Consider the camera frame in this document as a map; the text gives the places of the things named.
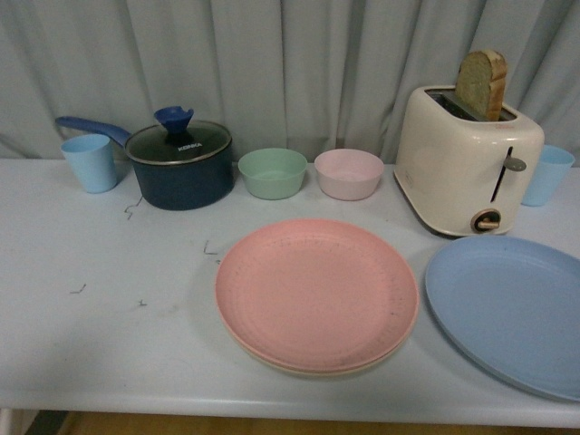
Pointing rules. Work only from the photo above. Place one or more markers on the pink bowl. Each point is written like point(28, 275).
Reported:
point(346, 174)

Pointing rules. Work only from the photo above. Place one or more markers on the blue plate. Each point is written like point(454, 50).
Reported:
point(511, 306)

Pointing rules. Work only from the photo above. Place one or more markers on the grey curtain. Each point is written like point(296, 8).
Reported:
point(306, 75)

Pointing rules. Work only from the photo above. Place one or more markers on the green bowl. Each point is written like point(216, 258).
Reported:
point(274, 173)

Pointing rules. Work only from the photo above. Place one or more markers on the light blue cup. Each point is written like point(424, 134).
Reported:
point(90, 157)
point(550, 171)

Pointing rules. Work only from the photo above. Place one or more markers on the cream plate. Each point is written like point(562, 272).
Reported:
point(324, 345)

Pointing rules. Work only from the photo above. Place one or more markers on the glass pot lid blue knob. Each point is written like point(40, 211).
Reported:
point(177, 139)

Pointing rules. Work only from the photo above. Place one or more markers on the pink plate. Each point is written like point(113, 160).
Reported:
point(302, 268)

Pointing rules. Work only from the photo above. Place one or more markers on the slice of toast bread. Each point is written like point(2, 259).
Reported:
point(481, 82)

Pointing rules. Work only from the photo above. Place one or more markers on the cream toaster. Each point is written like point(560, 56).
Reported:
point(461, 174)

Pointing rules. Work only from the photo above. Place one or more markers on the dark blue saucepan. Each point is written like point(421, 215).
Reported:
point(175, 187)

